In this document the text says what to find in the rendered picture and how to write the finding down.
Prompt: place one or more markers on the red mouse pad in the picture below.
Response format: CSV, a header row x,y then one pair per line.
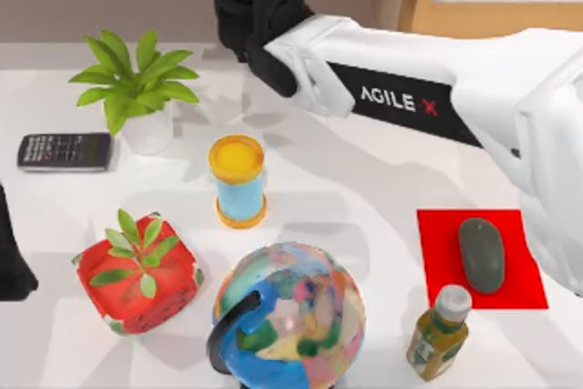
x,y
437,248

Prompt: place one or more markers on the yellow bottle with white cap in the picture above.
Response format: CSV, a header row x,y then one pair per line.
x,y
437,343

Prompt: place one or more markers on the colourful globe with black stand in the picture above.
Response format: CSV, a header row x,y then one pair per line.
x,y
300,316

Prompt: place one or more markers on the grey computer mouse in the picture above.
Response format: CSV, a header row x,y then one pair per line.
x,y
482,257

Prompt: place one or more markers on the black calculator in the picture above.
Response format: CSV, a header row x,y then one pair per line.
x,y
64,152

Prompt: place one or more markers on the red pot with green plant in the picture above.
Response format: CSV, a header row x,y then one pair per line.
x,y
136,289

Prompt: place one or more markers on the green plant in white pot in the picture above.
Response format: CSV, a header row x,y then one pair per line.
x,y
132,84

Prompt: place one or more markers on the yellow and blue hourglass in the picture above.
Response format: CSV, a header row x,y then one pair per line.
x,y
238,179

